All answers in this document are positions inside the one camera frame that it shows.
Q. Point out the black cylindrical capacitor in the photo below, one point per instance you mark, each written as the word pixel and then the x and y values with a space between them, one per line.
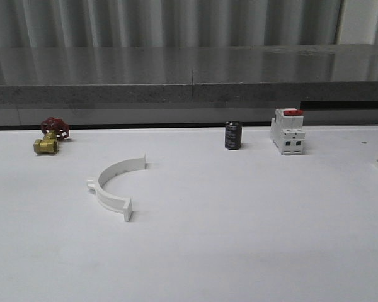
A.
pixel 233 135

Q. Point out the grey stone countertop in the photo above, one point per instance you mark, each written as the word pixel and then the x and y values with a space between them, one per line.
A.
pixel 307 76

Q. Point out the brass valve red handwheel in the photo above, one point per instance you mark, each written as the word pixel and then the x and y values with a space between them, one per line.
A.
pixel 54 130

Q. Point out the white circuit breaker red switch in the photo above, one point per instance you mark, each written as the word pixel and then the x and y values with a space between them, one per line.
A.
pixel 286 131

